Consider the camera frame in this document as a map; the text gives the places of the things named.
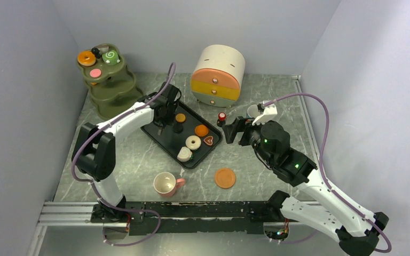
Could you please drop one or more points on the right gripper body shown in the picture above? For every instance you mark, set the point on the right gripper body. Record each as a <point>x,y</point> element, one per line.
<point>252,136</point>

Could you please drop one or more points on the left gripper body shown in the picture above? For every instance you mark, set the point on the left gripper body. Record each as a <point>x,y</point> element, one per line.
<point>172,106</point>

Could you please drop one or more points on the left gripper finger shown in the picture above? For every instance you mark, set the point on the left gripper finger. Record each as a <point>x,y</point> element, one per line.
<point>170,117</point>
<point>158,120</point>

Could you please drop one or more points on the green swirl roll cake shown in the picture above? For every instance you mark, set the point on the green swirl roll cake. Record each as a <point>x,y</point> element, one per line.
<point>111,58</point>

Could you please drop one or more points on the pink round cookie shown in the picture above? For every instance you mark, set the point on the pink round cookie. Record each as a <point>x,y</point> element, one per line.
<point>95,73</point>

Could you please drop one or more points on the brown chocolate round cookie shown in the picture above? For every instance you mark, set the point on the brown chocolate round cookie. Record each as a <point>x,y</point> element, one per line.
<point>103,48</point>

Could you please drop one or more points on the orange glazed donut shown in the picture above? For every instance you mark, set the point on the orange glazed donut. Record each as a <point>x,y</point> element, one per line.
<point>86,58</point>

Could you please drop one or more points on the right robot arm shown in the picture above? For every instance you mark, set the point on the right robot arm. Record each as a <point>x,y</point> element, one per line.
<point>355,228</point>

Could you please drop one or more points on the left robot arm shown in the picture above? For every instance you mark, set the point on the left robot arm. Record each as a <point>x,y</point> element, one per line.
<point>94,155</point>

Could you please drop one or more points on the tan round biscuit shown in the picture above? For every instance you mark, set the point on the tan round biscuit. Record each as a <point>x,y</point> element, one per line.
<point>180,118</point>

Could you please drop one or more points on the red and black stamp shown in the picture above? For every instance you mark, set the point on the red and black stamp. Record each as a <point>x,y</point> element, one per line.
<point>221,119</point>

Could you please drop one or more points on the black round cookie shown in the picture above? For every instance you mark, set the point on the black round cookie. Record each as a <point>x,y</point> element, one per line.
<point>178,127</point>

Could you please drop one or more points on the black rectangular baking tray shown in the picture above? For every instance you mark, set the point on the black rectangular baking tray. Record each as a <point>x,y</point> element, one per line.
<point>172,142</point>

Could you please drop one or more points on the brown heart cookie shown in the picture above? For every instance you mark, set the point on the brown heart cookie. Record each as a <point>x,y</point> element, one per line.
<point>209,140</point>

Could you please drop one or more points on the blue mug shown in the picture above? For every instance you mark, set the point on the blue mug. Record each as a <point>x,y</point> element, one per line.
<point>252,111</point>

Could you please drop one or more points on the white glazed donut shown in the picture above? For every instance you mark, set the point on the white glazed donut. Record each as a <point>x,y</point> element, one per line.
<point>193,142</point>

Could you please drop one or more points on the orange round coaster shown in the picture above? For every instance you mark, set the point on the orange round coaster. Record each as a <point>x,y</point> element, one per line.
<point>225,178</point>

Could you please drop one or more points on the round three-drawer mini cabinet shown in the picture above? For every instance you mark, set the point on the round three-drawer mini cabinet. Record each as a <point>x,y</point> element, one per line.
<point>218,76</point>

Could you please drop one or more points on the green three-tier serving stand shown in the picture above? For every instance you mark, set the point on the green three-tier serving stand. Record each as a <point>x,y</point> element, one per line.
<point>117,88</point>

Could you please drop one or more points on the pink mug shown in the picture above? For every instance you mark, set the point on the pink mug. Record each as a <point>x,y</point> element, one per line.
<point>166,184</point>

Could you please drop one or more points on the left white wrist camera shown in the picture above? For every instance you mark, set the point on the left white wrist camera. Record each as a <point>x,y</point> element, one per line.
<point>146,98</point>

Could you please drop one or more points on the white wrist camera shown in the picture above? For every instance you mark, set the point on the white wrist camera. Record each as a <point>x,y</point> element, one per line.
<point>267,114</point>
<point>146,98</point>

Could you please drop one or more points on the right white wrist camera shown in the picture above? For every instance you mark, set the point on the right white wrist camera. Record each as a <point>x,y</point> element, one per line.
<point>267,114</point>

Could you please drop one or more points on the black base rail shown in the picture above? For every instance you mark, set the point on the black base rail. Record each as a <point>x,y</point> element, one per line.
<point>194,217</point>

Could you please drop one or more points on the aluminium frame rail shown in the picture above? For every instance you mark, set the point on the aluminium frame rail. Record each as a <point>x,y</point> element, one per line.
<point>64,214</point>

